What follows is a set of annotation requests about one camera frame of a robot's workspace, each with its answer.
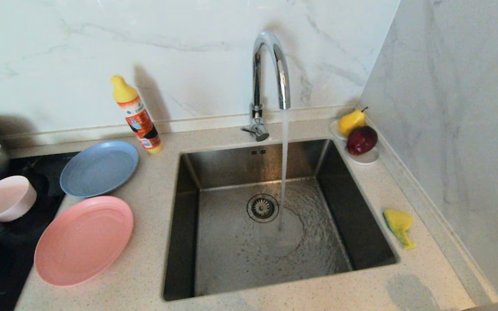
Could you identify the round metal sink strainer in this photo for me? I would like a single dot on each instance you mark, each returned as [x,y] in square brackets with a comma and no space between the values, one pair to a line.
[263,207]

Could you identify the small white fruit dish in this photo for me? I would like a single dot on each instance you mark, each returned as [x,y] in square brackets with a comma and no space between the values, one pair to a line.
[365,159]

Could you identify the pink bowl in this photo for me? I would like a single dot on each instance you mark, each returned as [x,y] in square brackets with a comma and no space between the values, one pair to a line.
[6,198]

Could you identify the dark red apple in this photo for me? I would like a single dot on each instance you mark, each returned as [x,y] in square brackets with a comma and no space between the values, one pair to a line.
[361,140]

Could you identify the blue grey plate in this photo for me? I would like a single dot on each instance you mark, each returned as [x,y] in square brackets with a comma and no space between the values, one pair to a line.
[100,168]

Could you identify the black induction cooktop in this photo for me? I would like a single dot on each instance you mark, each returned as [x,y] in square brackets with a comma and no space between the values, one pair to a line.
[15,259]

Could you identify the yellow pear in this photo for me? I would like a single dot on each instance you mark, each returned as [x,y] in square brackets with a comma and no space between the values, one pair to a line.
[352,122]

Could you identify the chrome gooseneck faucet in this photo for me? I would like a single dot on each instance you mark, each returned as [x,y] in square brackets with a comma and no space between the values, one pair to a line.
[256,77]

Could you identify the stainless steel sink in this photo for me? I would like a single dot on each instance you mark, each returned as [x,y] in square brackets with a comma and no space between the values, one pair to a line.
[231,259]

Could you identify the yellow orange dish soap bottle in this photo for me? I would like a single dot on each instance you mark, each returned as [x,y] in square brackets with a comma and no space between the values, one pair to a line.
[138,119]

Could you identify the pink plate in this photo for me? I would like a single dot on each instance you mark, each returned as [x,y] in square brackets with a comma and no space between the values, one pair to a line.
[84,242]

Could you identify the yellow green sponge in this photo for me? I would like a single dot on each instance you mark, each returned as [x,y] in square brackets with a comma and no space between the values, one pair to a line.
[398,220]

